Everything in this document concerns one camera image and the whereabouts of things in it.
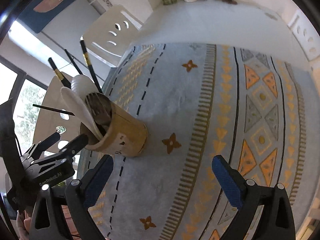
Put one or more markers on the thin black chopstick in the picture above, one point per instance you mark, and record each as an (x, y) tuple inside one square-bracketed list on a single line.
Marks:
[(53, 109)]

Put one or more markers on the white dotted rice paddle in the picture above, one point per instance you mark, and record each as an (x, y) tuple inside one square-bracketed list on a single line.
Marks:
[(82, 85)]

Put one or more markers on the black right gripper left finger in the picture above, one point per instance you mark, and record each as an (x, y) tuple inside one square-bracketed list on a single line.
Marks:
[(48, 220)]

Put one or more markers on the patterned blue orange table mat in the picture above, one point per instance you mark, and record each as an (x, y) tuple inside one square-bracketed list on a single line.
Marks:
[(197, 101)]

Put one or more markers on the white ceramic soup spoon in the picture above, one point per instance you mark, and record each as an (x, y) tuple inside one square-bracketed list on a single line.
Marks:
[(80, 110)]

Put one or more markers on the white chair far side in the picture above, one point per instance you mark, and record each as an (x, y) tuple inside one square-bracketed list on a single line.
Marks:
[(305, 34)]

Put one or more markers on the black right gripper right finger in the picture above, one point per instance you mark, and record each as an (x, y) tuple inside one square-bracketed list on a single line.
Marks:
[(276, 220)]

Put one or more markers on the silver metal fork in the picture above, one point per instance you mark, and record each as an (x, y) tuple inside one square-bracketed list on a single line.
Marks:
[(100, 108)]

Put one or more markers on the blue orange wall hanging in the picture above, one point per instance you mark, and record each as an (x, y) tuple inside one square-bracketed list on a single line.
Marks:
[(40, 12)]

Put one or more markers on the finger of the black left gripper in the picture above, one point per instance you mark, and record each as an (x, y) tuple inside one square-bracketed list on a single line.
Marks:
[(44, 145), (73, 147)]

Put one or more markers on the brown wooden utensil holder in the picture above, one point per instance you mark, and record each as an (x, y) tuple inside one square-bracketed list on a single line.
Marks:
[(125, 136)]

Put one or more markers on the black chopstick gold band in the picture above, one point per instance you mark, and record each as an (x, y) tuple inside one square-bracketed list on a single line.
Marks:
[(89, 65), (60, 76)]

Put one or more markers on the white chair with cutouts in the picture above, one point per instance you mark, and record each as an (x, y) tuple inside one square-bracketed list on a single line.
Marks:
[(110, 35)]

